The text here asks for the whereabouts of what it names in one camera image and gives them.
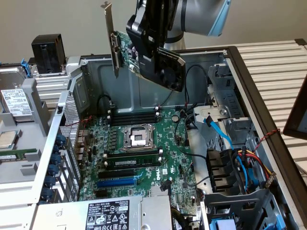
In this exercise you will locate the blue expansion slot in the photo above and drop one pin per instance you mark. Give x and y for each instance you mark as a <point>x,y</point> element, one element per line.
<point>117,182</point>

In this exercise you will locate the silver hard disk white label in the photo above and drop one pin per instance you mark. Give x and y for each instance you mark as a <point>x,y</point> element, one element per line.
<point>16,103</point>

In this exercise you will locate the blue card latch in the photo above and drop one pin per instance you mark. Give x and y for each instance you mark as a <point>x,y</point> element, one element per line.
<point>50,181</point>
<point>56,159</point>
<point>61,139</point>
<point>47,193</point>
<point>53,170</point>

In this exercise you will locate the silver CPU socket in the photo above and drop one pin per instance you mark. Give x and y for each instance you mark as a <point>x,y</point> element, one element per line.
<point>138,137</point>

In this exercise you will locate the green Dell motherboard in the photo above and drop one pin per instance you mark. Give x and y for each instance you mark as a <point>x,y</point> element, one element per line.
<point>168,143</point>

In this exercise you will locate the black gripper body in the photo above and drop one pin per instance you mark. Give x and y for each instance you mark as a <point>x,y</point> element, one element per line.
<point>163,14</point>

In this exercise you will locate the dark framed monitor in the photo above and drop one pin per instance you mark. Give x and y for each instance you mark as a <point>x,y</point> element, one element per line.
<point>297,119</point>

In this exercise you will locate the silver CPU chip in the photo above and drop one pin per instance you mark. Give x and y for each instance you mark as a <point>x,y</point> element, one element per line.
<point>7,139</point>

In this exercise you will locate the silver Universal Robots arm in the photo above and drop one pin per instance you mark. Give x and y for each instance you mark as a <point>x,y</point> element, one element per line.
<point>199,16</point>

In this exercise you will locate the open grey PC case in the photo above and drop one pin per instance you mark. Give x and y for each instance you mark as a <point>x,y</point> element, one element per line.
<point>124,95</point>

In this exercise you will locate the silver chipset heatsink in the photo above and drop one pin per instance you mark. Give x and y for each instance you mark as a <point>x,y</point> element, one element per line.
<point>158,191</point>

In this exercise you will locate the blue disk bracket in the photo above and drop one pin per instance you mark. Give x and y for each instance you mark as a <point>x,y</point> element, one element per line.
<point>26,68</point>

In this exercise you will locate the black CPU cooler block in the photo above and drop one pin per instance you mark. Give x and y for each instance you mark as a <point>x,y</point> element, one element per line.
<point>48,54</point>

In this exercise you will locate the silver coin battery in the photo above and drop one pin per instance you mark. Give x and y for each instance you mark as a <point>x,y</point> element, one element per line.
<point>175,118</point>

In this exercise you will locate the grey metal disk bay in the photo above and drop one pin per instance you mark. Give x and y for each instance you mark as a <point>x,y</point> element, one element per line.
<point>227,105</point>

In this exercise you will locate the grey parts rack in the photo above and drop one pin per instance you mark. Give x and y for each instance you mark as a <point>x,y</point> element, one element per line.
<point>31,167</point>

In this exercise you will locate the green loose RAM stick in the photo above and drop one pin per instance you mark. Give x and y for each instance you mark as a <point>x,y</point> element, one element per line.
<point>14,155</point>

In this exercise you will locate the grey blue drive cage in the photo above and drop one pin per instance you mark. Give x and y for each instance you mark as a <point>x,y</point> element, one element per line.
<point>239,210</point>

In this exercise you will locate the green GPU with black fan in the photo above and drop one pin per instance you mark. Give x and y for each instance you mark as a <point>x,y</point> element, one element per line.
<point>172,69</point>

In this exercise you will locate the long black expansion slot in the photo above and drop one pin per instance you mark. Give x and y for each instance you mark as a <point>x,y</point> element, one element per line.
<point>116,173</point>

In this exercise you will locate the grey power supply with label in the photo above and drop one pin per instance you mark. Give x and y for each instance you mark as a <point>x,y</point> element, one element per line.
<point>108,213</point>

